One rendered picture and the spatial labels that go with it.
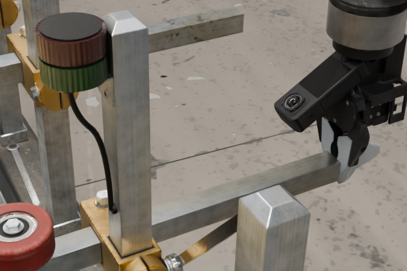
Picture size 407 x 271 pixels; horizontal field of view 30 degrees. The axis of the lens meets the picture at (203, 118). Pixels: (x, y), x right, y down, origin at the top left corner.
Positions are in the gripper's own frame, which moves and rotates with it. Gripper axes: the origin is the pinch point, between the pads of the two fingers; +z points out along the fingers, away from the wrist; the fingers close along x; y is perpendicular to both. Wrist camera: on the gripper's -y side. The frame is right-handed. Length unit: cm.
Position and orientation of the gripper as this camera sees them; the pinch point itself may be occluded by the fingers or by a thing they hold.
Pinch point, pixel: (334, 175)
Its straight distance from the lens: 101.0
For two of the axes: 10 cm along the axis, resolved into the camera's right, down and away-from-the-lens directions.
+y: 8.8, -2.7, 3.9
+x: -4.7, -4.9, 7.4
